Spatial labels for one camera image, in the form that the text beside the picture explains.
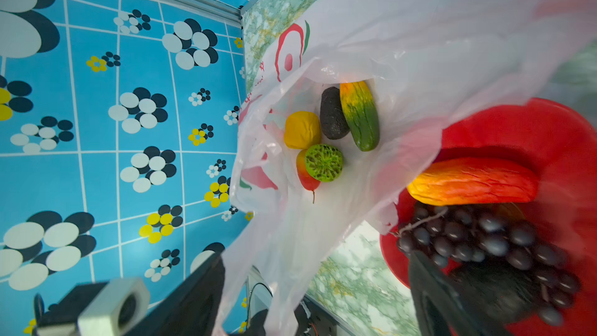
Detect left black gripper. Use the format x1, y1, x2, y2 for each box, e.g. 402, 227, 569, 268
231, 296, 345, 336

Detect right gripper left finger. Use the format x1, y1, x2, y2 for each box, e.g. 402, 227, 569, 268
127, 254, 225, 336

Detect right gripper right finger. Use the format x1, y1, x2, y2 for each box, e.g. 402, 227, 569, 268
408, 250, 510, 335

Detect dark avocado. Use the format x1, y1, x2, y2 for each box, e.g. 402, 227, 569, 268
320, 86, 350, 140
448, 261, 540, 324

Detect dark purple grape bunch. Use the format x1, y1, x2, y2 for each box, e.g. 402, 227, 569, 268
393, 202, 581, 327

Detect red yellow mango fruit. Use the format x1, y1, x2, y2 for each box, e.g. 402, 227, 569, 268
407, 157, 539, 206

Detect green round fruit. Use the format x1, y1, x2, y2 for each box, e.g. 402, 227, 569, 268
305, 144, 344, 183

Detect yellow lemon fruit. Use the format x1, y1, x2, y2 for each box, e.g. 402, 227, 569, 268
284, 111, 321, 149

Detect green orange papaya fruit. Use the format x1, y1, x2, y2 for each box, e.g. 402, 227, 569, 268
340, 81, 380, 152

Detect pink printed plastic bag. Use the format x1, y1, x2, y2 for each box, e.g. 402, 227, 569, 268
213, 0, 596, 335

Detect red flower-shaped plate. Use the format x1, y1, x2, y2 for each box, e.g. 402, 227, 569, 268
380, 99, 596, 335

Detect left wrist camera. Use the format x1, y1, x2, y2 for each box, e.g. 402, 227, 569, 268
32, 278, 150, 335

